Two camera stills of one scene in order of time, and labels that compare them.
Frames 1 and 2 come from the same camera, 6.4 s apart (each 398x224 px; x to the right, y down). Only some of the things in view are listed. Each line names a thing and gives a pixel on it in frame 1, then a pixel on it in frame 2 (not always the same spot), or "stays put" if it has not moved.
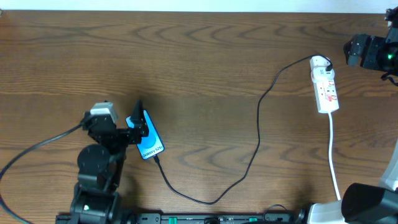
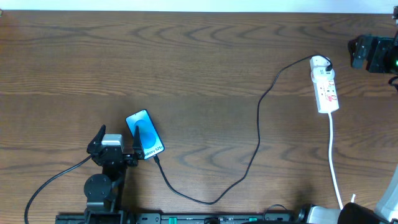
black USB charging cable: [329, 67] stays put
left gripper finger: [138, 119] → [137, 147]
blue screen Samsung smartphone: [151, 145] stays put
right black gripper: [363, 50] stays put
